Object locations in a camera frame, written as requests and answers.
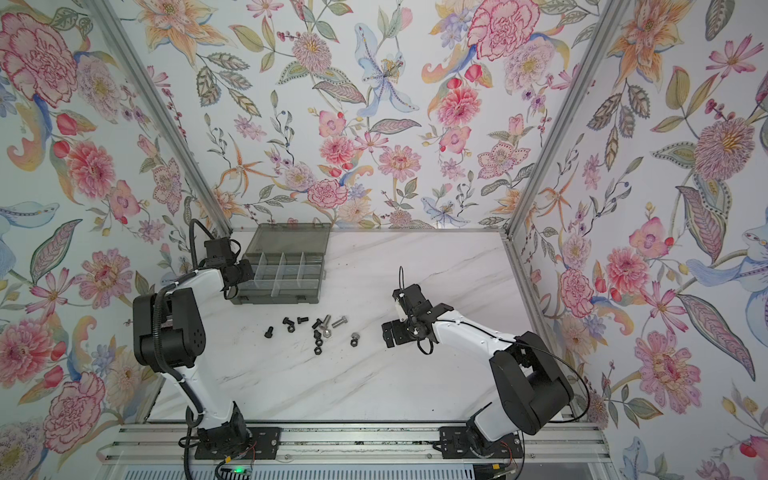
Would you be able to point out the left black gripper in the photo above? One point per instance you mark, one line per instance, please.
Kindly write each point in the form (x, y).
(246, 271)

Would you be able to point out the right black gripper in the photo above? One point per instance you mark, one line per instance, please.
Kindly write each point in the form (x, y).
(396, 325)

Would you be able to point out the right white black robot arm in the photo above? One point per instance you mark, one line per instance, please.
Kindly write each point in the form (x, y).
(531, 387)

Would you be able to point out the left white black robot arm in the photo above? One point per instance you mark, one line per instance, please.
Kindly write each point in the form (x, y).
(169, 338)

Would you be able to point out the short silver hex bolt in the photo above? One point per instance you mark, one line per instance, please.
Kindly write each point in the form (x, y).
(339, 322)

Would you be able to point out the grey plastic organizer box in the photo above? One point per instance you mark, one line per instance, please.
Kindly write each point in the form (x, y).
(288, 262)

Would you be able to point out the long silver hex bolt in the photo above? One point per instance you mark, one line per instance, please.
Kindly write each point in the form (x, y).
(326, 327)

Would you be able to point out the black hex bolt rear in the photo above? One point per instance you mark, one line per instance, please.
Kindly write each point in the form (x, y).
(290, 325)

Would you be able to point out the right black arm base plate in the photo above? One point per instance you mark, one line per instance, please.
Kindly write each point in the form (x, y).
(466, 444)

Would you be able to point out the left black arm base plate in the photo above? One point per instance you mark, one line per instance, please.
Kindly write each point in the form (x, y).
(259, 443)

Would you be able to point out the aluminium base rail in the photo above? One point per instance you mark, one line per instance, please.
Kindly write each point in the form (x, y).
(293, 443)

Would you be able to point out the left aluminium corner post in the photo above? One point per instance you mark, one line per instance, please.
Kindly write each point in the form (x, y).
(115, 35)

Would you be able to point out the aluminium corner post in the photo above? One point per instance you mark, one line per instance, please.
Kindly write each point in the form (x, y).
(606, 27)
(115, 35)

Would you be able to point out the right aluminium corner post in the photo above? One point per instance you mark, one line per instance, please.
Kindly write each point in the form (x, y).
(606, 27)

